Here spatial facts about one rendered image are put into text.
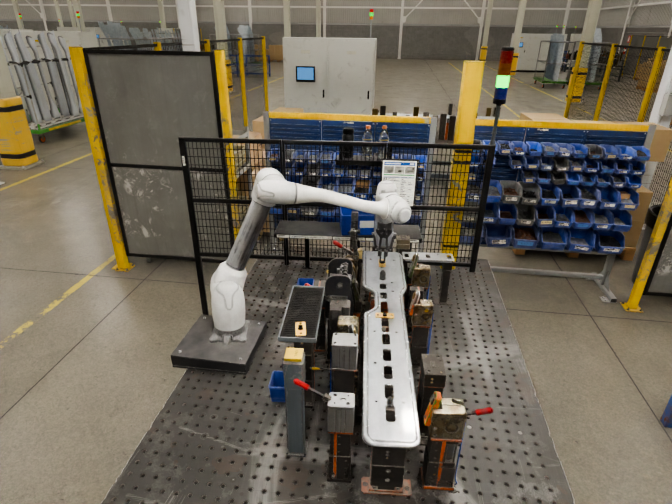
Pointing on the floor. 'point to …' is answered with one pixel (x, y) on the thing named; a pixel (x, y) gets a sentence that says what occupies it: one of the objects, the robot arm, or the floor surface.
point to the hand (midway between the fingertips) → (382, 256)
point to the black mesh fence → (323, 202)
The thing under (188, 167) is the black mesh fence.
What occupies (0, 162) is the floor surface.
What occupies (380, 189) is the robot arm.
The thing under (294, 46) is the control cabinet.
